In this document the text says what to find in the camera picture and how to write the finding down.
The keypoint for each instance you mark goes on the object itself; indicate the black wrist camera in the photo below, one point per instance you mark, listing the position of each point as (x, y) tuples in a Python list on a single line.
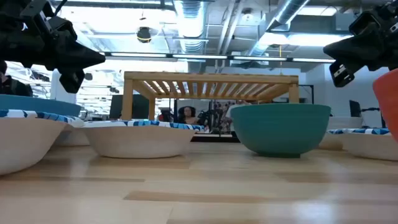
[(35, 12), (363, 24)]

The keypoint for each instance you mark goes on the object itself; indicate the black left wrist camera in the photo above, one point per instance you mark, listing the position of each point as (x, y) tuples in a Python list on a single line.
[(35, 12)]

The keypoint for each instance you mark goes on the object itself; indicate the floral patterned cloth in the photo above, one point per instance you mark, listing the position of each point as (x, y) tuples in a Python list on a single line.
[(222, 118)]

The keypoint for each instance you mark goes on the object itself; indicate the dark monitor on arm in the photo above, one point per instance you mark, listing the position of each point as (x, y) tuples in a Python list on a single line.
[(355, 109)]

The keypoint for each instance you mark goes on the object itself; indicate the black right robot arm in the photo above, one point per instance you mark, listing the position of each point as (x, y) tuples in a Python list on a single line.
[(392, 4)]

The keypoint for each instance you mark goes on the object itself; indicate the person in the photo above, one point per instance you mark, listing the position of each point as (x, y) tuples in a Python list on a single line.
[(188, 115), (12, 87)]

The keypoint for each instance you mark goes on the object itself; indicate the orange bowl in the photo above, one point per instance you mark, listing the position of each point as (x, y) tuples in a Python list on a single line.
[(388, 99)]

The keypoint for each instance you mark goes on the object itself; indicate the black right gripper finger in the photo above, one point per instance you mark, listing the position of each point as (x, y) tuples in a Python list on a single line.
[(341, 74), (354, 49)]

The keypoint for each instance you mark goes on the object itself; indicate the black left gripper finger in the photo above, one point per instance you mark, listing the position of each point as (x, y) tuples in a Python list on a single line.
[(73, 81), (77, 57)]

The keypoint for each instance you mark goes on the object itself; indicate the long ceiling light bar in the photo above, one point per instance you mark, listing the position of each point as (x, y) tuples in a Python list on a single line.
[(199, 56)]

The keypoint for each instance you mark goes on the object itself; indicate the black ceiling dome camera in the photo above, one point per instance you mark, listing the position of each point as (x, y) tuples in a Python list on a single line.
[(144, 35)]

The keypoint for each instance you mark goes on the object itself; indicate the blue patterned paper bowl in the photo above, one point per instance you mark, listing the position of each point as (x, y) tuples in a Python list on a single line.
[(74, 138), (136, 141), (25, 143), (373, 146), (331, 141)]

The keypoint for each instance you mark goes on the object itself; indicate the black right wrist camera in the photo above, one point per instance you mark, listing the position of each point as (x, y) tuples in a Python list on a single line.
[(363, 24)]

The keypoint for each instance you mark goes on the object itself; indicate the dark computer monitor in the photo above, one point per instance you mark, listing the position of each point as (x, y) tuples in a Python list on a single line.
[(140, 107)]

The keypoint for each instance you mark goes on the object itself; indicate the teal bowl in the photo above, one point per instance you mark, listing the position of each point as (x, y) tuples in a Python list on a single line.
[(280, 130)]

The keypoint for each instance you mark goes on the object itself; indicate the wooden slatted shelf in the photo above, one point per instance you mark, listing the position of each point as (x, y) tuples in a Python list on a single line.
[(211, 77)]

